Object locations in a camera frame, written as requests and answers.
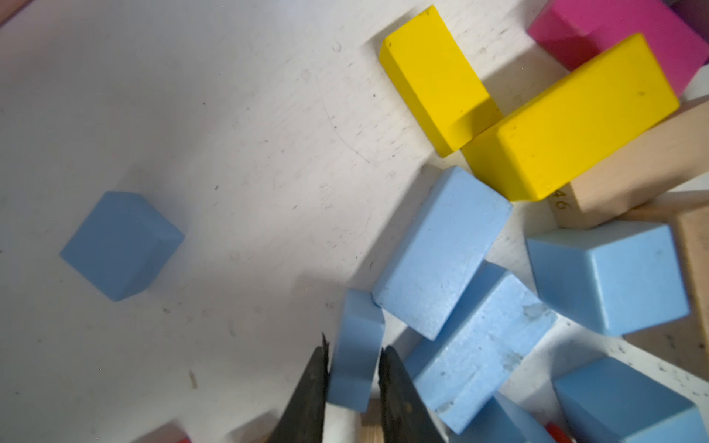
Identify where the long blue block lower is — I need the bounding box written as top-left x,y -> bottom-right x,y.
404,261 -> 557,434

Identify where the pale wood block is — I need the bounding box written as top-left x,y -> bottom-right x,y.
547,96 -> 708,229

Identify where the long light blue block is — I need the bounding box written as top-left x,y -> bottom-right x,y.
372,166 -> 513,341

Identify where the blue block bottom middle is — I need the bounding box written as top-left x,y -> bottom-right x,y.
449,393 -> 555,443

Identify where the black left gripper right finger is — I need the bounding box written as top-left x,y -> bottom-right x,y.
378,346 -> 444,443

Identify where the natural wood block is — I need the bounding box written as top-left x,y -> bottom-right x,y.
620,190 -> 708,380

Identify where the blue cube block right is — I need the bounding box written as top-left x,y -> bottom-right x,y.
526,221 -> 691,337

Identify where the red cube block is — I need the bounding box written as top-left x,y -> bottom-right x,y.
545,422 -> 574,443

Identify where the yellow striped block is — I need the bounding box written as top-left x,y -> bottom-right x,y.
462,33 -> 679,201

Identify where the blue block bottom right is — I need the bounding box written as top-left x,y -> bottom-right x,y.
553,357 -> 708,442

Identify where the small yellow block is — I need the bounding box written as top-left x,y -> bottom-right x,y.
379,6 -> 502,157

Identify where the magenta rectangular block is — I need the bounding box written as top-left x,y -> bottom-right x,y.
527,0 -> 708,96

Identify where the thin blue block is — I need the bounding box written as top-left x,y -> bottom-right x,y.
327,289 -> 385,413

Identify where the blue cube block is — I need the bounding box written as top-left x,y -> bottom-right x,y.
526,221 -> 691,337
60,191 -> 185,302

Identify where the blue cube block left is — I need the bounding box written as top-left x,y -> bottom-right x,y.
60,191 -> 185,302

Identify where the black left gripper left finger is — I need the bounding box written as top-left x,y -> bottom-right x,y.
268,335 -> 330,443

